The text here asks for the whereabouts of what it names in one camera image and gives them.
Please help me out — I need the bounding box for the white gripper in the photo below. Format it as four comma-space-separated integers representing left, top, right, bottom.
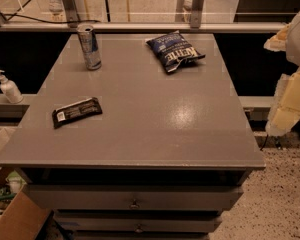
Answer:
264, 11, 300, 137

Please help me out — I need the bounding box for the silver blue redbull can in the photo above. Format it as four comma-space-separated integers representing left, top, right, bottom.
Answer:
77, 24, 101, 70

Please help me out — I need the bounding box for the blue kettle chips bag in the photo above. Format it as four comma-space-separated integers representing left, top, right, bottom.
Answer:
146, 31, 205, 74

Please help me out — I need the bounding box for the grey drawer cabinet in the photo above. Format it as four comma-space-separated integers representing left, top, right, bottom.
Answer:
0, 34, 264, 240

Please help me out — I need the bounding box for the black snack bar wrapper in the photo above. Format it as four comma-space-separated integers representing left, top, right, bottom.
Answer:
52, 97, 103, 129

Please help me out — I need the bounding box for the lower grey drawer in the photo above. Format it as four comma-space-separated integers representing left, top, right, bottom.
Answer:
54, 211, 222, 233

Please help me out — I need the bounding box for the grey drawer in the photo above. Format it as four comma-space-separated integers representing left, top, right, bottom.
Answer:
54, 211, 222, 233
23, 185, 243, 211

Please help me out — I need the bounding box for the upper grey drawer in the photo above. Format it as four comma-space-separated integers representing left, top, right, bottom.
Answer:
23, 185, 243, 211

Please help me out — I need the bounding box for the white pump soap bottle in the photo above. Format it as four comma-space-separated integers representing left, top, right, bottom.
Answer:
0, 69, 23, 104

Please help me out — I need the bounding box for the brown cardboard box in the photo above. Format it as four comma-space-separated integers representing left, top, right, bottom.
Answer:
0, 127, 50, 240

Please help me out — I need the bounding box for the metal window rail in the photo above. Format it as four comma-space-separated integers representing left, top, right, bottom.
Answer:
0, 22, 286, 33

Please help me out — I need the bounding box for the black cable on rail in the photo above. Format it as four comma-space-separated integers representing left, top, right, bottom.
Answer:
0, 12, 101, 25

